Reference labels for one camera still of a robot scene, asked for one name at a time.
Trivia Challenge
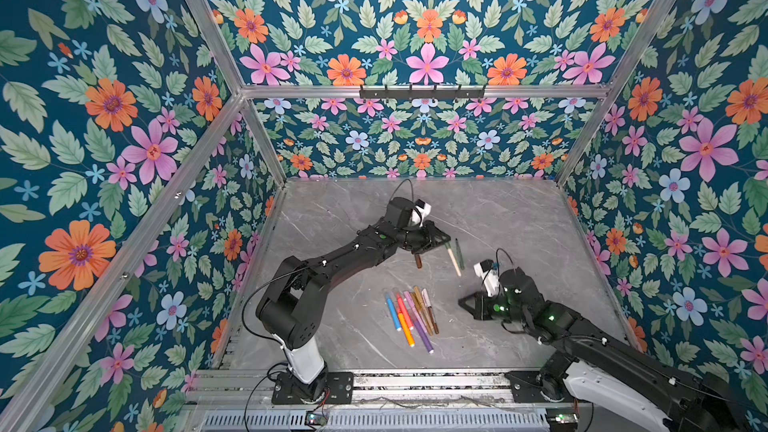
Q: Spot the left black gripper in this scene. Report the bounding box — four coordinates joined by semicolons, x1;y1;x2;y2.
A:
395;218;454;254

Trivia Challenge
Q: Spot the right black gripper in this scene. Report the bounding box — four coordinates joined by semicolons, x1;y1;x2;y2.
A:
454;288;528;325

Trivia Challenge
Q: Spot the ochre brown marker pen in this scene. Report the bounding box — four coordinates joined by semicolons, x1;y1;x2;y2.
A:
412;286;434;335

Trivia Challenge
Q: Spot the dark green brown marker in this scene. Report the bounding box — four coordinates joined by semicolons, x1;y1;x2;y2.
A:
453;238;465;271

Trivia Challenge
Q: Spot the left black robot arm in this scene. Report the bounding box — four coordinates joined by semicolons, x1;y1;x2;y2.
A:
255;197;451;386

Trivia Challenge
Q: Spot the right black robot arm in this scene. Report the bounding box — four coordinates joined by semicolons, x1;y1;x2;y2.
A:
459;259;749;431

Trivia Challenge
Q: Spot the purple marker pen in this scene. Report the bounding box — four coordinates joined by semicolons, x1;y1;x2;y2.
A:
410;311;434;354

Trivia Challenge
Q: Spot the orange marker pen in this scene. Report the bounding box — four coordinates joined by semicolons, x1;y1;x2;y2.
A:
397;312;415;348

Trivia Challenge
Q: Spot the red marker pen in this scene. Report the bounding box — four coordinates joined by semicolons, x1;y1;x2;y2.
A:
395;292;414;330

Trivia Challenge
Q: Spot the blue marker pen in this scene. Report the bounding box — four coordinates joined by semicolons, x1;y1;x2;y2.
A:
385;293;402;331

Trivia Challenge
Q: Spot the black hook bar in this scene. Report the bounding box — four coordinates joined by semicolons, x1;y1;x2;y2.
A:
358;84;486;102

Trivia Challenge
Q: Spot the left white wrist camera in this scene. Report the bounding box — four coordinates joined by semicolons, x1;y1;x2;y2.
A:
411;199;431;227

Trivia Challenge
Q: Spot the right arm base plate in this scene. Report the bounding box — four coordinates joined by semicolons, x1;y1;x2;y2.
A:
504;369;590;404

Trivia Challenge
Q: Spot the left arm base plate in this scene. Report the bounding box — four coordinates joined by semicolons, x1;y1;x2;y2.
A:
271;371;355;405

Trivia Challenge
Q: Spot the white vented cable duct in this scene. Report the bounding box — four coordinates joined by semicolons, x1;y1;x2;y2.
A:
199;409;550;431

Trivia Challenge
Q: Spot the aluminium front rail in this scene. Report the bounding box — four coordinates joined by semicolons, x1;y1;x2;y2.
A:
185;368;679;409

